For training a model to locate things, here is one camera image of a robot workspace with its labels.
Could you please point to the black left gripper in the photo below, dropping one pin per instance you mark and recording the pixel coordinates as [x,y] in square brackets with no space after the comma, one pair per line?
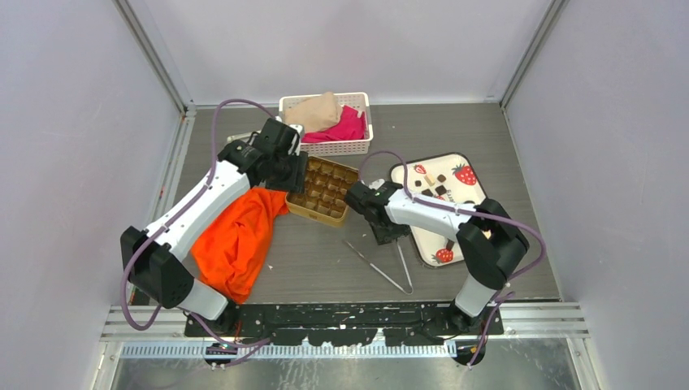
[295,184]

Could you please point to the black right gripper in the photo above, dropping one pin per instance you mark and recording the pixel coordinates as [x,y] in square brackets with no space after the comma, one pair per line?
[385,236]

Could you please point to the gold chocolate tray box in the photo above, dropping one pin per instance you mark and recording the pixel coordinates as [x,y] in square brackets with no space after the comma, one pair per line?
[323,199]

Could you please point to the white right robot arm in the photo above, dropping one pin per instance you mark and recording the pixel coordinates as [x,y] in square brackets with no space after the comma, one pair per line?
[491,243]

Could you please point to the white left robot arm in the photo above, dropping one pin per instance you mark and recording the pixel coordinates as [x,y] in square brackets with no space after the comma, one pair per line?
[152,257]

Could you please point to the silver box lid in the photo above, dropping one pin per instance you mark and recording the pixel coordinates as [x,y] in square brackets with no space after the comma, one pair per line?
[245,137]

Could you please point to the white plastic basket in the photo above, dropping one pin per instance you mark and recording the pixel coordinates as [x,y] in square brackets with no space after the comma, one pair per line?
[359,101]

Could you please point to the beige cloth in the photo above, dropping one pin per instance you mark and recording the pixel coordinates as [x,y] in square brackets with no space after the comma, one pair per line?
[314,113]

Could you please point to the pink cloth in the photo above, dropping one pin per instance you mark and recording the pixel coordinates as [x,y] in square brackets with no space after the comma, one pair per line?
[352,127]

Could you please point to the strawberry pattern tray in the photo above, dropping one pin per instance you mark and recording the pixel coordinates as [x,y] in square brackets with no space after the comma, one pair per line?
[449,177]

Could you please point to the orange cloth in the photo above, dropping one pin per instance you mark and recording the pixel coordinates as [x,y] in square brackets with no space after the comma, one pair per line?
[231,252]

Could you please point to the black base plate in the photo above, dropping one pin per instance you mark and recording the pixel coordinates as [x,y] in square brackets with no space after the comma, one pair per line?
[412,323]

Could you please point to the white slotted cable duct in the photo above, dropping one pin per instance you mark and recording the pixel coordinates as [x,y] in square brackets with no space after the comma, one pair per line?
[207,349]

